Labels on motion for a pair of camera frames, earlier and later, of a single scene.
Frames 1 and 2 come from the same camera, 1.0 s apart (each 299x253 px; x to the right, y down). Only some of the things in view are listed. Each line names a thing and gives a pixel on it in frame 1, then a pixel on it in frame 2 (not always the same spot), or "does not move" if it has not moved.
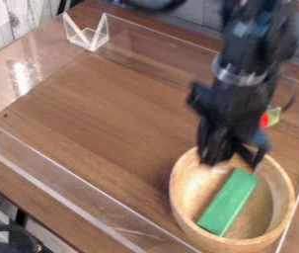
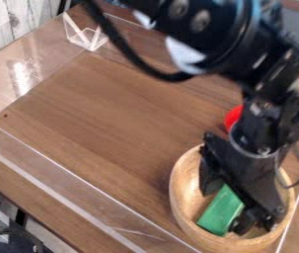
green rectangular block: x=229 y=201 does not move
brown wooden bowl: x=264 y=213 does not move
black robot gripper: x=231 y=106 → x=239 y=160
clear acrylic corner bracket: x=86 y=38 does not move
